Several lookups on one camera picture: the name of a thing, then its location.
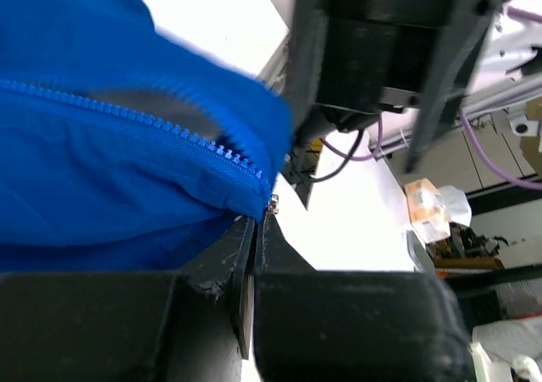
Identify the blue white red hooded jacket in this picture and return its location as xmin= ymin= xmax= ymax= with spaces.
xmin=1 ymin=0 xmax=292 ymax=273

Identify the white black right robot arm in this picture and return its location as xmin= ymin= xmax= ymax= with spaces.
xmin=285 ymin=0 xmax=541 ymax=173

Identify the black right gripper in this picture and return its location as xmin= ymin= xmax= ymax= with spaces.
xmin=287 ymin=0 xmax=505 ymax=206

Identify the white cloth bottom right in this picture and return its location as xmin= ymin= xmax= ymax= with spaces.
xmin=472 ymin=316 xmax=541 ymax=381

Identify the tissue box on desk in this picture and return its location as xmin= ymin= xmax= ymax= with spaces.
xmin=404 ymin=179 xmax=451 ymax=244

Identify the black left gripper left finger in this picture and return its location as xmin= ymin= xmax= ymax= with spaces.
xmin=1 ymin=219 xmax=256 ymax=381

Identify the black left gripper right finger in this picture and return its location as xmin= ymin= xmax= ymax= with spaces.
xmin=253 ymin=214 xmax=474 ymax=381

